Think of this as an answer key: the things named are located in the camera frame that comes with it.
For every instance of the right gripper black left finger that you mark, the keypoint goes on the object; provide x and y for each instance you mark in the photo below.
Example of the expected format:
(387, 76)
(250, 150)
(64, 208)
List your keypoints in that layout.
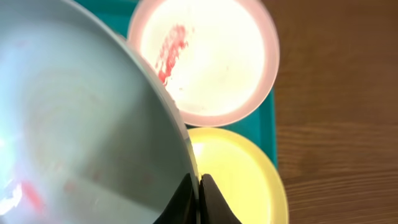
(181, 208)

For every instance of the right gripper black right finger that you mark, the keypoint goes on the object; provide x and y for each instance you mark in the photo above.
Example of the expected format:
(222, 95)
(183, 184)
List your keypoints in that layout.
(213, 207)

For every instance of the yellow plate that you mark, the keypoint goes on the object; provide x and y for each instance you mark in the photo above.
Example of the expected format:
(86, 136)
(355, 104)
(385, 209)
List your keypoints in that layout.
(246, 177)

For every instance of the light blue plate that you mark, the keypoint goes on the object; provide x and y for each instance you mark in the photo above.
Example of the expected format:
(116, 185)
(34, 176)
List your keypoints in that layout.
(88, 132)

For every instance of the teal plastic tray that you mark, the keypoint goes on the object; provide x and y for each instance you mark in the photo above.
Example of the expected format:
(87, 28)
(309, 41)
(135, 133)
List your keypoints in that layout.
(259, 126)

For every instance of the white plate with red stain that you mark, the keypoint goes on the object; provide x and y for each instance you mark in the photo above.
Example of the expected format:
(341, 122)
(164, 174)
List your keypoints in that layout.
(218, 60)

